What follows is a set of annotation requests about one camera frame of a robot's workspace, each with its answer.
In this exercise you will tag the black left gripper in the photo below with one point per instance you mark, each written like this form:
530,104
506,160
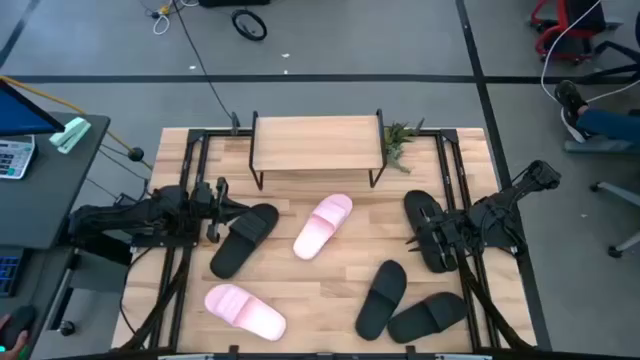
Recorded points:
216,210

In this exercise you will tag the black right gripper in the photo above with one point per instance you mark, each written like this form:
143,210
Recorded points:
452,237

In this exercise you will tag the black slide sandal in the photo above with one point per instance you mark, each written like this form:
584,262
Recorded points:
417,205
380,300
240,247
425,317

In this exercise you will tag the pink slide sandal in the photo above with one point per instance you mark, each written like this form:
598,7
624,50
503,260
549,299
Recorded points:
320,227
245,312

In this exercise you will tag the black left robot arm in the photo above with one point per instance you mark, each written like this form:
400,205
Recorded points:
125,220

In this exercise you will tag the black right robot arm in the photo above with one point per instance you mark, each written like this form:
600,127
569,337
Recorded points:
500,215

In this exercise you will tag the wooden shelf with black legs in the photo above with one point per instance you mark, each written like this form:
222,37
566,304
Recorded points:
315,142

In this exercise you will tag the small potted green plant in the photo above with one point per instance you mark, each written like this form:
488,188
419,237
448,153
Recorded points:
397,142

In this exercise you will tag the black round knob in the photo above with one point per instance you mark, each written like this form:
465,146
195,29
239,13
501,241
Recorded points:
135,154

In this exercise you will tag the mint green stapler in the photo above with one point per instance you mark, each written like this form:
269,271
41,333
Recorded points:
70,135

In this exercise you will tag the black desk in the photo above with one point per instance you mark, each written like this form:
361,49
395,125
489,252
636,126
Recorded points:
50,200

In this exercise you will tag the grey office chair base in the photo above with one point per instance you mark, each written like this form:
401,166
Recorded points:
620,192

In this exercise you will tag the person's black shoe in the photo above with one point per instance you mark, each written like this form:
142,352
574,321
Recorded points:
570,102

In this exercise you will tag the black desk caster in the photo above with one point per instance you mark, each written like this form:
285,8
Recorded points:
66,328

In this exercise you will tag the yellow power plug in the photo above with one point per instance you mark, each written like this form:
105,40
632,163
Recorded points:
164,9

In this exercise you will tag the person's leg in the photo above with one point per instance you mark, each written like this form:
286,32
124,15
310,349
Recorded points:
610,125

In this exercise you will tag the grey desk calculator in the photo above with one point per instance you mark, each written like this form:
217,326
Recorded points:
15,157

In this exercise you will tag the black keyboard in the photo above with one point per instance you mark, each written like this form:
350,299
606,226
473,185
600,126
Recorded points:
9,270

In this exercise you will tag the computer monitor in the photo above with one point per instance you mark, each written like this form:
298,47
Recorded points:
20,117

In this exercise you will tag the black computer mouse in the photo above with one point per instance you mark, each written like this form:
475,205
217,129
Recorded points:
20,320

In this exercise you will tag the red and black chair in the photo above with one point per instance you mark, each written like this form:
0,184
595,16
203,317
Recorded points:
565,35

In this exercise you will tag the person's hand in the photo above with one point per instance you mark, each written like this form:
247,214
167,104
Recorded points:
15,347

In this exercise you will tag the black chair base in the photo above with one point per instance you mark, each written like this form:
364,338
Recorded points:
615,49

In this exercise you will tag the black aluminium table frame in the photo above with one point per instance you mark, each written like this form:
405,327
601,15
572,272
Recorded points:
192,150

